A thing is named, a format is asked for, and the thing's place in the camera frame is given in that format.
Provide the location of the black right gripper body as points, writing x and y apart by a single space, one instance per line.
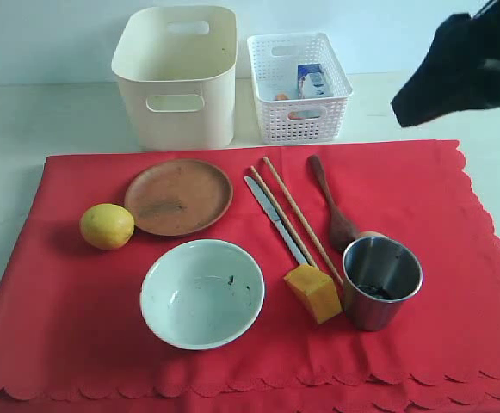
486 74

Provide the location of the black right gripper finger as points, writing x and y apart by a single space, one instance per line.
430 94
453 58

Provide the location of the blue white milk carton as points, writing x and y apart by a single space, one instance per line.
312 82

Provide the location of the orange fried chicken nugget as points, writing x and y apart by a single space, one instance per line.
299 115

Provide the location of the white perforated plastic basket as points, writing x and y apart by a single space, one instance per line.
274 59

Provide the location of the brown egg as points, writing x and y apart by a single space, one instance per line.
370 234

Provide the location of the dark wooden spoon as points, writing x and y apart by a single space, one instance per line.
342 232

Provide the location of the right wooden chopstick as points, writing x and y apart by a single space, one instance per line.
303 221

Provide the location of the wooden chopstick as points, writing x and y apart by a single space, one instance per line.
303 221
257 177

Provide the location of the stainless steel cup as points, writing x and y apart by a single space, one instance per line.
379 276

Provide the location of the red scalloped table cloth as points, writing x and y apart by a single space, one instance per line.
72 338

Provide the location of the left wooden chopstick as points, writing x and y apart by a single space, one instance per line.
257 177

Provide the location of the silver table knife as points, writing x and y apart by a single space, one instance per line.
275 218

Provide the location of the cream plastic storage bin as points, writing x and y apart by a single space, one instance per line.
175 69

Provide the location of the brown wooden plate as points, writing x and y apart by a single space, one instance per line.
178 197

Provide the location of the white ceramic bowl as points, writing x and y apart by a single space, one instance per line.
202 294

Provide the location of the yellow lemon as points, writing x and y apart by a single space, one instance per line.
106 226

